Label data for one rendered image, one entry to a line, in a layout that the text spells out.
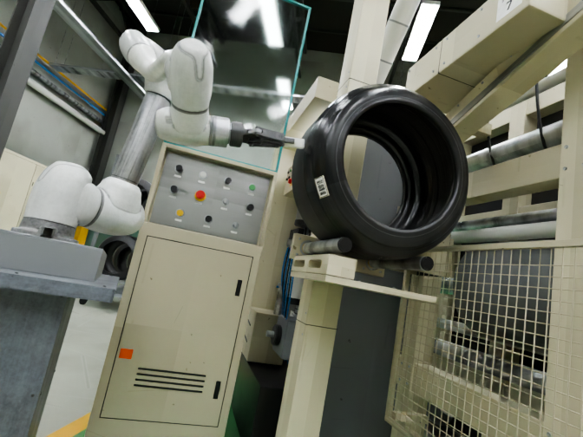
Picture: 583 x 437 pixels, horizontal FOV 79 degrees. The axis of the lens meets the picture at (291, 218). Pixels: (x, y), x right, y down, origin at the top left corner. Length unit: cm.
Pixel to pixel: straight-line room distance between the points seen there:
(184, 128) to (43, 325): 72
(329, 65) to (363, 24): 1075
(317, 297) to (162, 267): 69
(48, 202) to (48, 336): 41
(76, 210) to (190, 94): 61
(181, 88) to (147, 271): 89
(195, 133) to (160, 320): 89
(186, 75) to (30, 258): 72
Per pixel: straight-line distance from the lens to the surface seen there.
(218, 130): 108
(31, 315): 133
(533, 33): 142
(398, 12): 228
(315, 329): 141
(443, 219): 120
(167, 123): 107
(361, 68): 169
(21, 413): 140
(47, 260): 130
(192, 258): 164
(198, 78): 100
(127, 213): 149
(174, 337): 168
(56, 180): 139
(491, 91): 149
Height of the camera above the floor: 77
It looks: 10 degrees up
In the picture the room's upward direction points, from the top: 11 degrees clockwise
